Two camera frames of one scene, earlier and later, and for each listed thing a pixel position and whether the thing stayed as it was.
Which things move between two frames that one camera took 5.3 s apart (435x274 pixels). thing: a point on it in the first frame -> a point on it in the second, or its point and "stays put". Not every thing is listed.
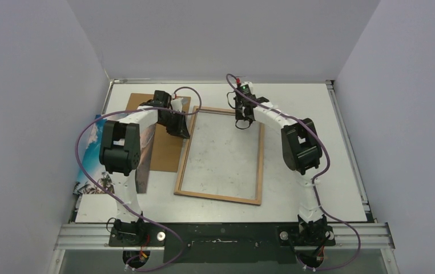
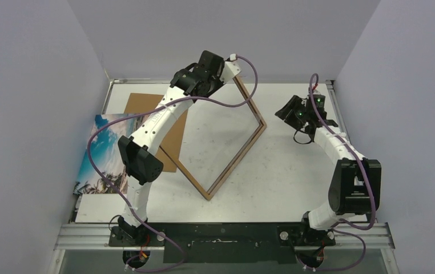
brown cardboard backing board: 166,148 stays put
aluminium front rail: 97,237 stays put
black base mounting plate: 223,243 stays put
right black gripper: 242,115 -> 291,109
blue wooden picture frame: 178,190 -> 208,196
